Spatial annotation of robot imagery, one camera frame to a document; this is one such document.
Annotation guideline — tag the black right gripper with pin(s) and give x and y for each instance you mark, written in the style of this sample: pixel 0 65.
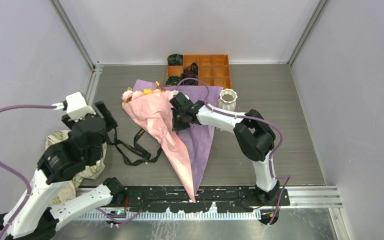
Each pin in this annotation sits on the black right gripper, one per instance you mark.
pixel 175 126

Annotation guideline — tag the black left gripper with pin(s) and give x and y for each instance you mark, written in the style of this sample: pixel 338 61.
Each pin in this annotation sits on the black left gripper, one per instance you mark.
pixel 112 122

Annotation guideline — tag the pink flower bouquet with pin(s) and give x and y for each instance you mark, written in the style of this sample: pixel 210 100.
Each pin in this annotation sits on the pink flower bouquet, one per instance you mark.
pixel 188 150

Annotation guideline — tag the black ribbon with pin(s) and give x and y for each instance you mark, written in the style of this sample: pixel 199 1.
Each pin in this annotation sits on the black ribbon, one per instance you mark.
pixel 145 156

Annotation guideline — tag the white ribbed ceramic vase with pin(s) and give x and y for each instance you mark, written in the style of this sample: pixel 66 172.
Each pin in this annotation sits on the white ribbed ceramic vase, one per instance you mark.
pixel 227 103

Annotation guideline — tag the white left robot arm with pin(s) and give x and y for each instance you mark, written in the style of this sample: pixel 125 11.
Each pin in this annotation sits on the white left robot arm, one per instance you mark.
pixel 33 217

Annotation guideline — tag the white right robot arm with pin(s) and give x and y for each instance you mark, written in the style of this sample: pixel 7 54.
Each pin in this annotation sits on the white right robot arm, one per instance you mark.
pixel 254 136

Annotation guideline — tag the patterned cream cloth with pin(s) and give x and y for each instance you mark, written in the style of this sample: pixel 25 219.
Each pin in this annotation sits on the patterned cream cloth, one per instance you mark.
pixel 68 192

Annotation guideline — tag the orange compartment tray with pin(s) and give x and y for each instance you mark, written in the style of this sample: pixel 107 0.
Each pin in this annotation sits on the orange compartment tray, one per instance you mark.
pixel 214 69

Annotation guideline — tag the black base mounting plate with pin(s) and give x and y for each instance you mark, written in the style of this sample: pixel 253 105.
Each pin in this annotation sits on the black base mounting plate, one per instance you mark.
pixel 226 199

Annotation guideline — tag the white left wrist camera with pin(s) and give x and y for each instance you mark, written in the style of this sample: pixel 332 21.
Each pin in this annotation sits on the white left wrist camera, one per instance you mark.
pixel 75 106

